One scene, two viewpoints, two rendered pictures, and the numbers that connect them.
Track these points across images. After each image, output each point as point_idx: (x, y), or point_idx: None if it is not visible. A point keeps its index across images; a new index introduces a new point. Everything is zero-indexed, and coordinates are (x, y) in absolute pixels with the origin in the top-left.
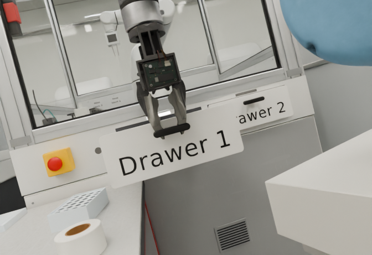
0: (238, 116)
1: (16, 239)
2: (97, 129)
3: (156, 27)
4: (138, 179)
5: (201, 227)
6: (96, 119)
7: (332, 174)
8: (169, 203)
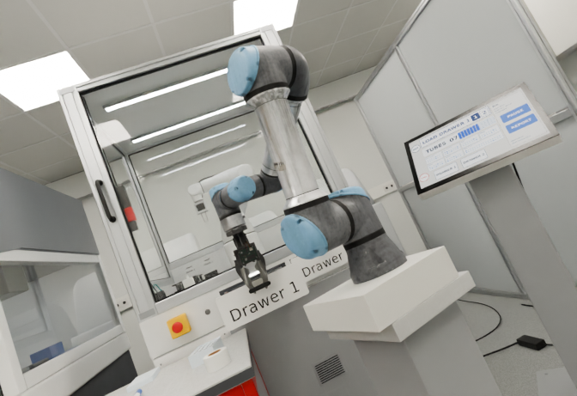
0: (315, 265)
1: (167, 379)
2: (204, 294)
3: (241, 229)
4: (243, 323)
5: (300, 365)
6: (203, 286)
7: (326, 296)
8: (270, 348)
